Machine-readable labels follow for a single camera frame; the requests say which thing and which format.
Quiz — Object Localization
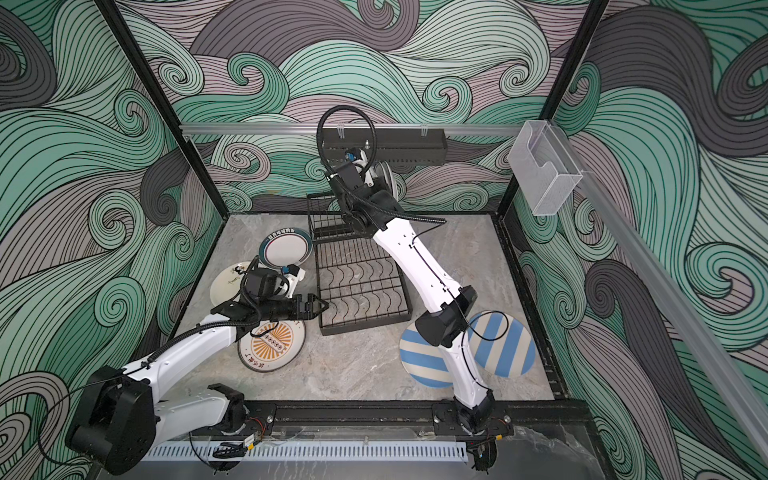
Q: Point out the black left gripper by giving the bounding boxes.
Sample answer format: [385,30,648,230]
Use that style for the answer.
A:
[259,294,329,323]

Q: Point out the white plate green flower outline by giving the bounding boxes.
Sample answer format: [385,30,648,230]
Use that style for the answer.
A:
[386,164,400,202]

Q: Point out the white plate red characters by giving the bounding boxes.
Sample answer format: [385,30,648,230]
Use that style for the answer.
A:
[372,162,392,194]

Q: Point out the black wire dish rack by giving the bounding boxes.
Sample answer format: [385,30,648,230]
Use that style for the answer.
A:
[306,193,412,336]

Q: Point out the blue striped plate large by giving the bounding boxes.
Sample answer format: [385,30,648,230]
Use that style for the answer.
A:
[399,322,453,389]

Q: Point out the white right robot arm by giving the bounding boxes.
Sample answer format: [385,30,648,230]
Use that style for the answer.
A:
[315,105,496,435]

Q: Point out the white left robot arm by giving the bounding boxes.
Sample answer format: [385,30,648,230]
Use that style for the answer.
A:
[64,260,329,475]

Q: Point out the orange sunburst plate left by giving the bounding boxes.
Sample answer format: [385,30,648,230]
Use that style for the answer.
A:
[238,321,306,373]

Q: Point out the green-rimmed white plate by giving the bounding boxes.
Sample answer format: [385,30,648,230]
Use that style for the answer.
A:
[258,227,313,269]

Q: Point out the cream plate black drawing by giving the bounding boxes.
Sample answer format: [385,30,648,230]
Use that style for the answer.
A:
[210,261,249,306]

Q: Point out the blue striped plate right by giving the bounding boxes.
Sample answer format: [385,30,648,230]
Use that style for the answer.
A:
[468,311,537,379]

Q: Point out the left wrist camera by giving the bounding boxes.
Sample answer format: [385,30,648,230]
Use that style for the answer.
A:
[281,264,306,298]

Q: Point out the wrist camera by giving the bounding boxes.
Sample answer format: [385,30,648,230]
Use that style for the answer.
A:
[344,148,369,177]
[281,264,306,298]

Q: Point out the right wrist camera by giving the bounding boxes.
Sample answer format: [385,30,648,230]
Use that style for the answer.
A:
[344,148,369,177]

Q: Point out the black wall-mounted tray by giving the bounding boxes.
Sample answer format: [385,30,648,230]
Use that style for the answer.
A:
[322,127,448,167]

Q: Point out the white slotted cable duct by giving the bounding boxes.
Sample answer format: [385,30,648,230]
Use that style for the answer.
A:
[143,440,469,463]

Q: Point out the clear acrylic wall box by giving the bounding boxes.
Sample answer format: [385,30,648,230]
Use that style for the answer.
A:
[507,120,583,217]

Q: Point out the aluminium rail back wall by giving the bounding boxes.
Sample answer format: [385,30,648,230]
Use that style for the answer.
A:
[180,122,522,137]

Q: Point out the aluminium rail wall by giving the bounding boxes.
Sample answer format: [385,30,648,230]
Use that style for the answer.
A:
[548,122,768,463]
[180,122,522,137]

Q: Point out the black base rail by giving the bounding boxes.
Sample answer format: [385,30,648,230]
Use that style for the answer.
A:
[230,400,597,440]

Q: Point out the aluminium rail right wall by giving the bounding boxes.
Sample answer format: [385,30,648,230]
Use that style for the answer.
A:
[548,122,768,463]

